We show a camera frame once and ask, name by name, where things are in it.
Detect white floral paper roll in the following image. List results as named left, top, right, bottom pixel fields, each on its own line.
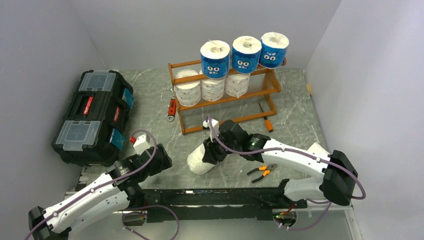
left=200, top=76, right=226, bottom=102
left=174, top=69, right=202, bottom=107
left=224, top=73, right=251, bottom=98

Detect blue paper roll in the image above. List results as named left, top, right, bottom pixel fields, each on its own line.
left=231, top=36, right=262, bottom=74
left=200, top=40, right=231, bottom=79
left=259, top=32, right=290, bottom=69

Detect orange handled screwdriver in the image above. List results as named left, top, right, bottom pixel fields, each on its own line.
left=258, top=103, right=274, bottom=133

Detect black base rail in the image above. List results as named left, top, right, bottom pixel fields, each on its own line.
left=126, top=187, right=308, bottom=223

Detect orange handled pliers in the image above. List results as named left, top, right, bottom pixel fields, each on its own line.
left=246, top=163, right=278, bottom=184

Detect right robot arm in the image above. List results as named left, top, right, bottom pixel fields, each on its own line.
left=200, top=118, right=359, bottom=208

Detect orange wooden shelf rack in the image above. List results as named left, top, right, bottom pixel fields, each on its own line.
left=168, top=60, right=282, bottom=135

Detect white paper roll at edge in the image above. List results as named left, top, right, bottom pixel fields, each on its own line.
left=307, top=142, right=330, bottom=155

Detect red handled wrench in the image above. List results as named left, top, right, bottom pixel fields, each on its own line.
left=167, top=98, right=177, bottom=122

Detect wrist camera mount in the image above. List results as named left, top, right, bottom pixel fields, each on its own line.
left=129, top=134, right=154, bottom=155
left=202, top=118, right=220, bottom=135

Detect plain white paper roll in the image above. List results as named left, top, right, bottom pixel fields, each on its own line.
left=187, top=144, right=217, bottom=175

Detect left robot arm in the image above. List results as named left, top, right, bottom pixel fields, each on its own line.
left=25, top=144, right=173, bottom=240

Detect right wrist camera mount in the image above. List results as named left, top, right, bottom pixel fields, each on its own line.
left=202, top=118, right=220, bottom=135

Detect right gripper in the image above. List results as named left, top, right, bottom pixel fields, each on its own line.
left=202, top=131, right=241, bottom=165

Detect black plastic toolbox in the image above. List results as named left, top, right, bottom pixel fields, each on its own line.
left=51, top=70, right=134, bottom=167

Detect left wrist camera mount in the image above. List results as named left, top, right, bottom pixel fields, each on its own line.
left=129, top=134, right=154, bottom=155

